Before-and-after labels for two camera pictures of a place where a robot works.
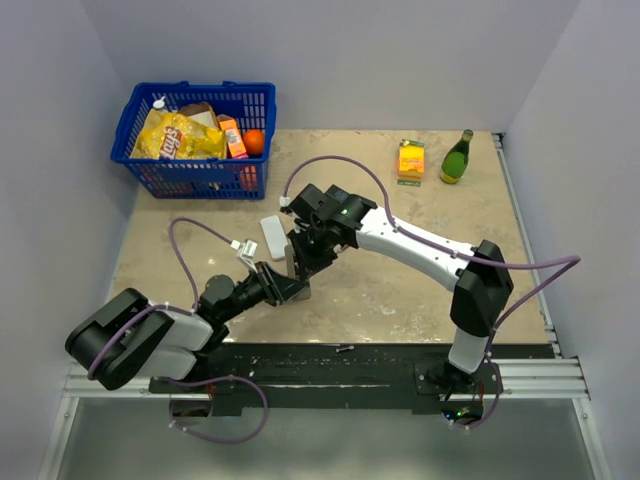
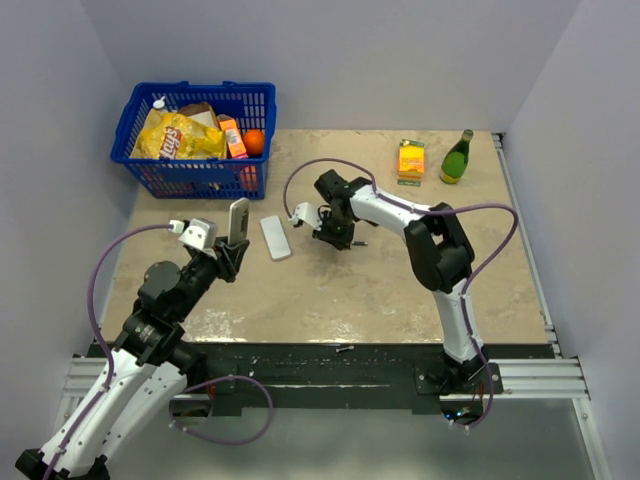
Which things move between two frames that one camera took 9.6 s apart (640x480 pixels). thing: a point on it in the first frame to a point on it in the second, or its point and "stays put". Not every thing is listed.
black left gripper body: [268, 290] to [226, 268]
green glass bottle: [456, 160] stays put
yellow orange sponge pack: [411, 163] stays put
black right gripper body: [315, 251] to [336, 230]
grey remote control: [290, 269] to [239, 221]
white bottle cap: [159, 103] stays put
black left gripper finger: [286, 287] to [229, 258]
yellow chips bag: [172, 135] stays put
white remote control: [275, 236] stays put
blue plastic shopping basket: [251, 105] stays put
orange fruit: [254, 140] stays put
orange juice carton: [236, 144] stays put
